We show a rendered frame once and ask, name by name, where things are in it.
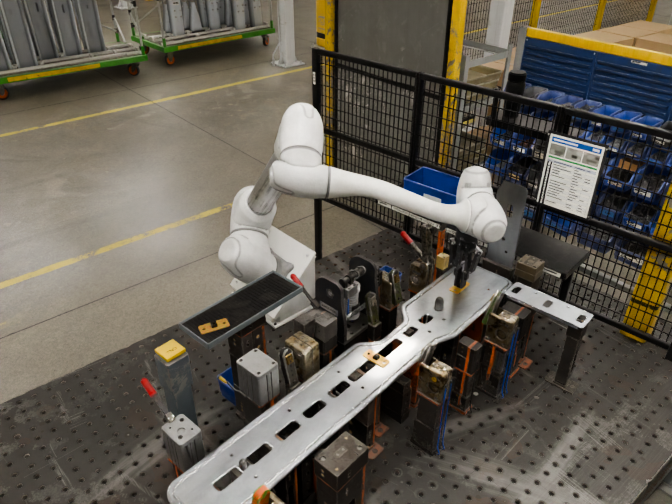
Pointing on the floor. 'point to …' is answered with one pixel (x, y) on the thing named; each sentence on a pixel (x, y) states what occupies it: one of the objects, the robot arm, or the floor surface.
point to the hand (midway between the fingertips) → (460, 277)
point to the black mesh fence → (494, 170)
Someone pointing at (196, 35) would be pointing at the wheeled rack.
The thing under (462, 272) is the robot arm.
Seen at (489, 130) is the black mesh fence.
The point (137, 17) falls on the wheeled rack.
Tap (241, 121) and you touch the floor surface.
